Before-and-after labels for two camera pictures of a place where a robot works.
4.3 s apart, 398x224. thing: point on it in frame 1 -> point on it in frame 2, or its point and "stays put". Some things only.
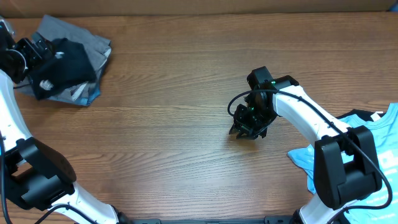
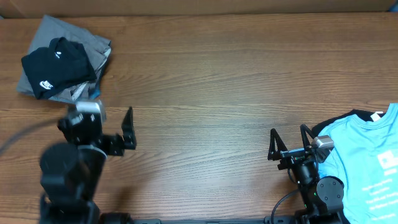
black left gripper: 28,45 -> 115,144
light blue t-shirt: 382,208 stays put
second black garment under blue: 364,115 stays put
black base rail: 273,219 stays put
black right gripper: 241,126 -> 292,158
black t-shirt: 69,65 stays put
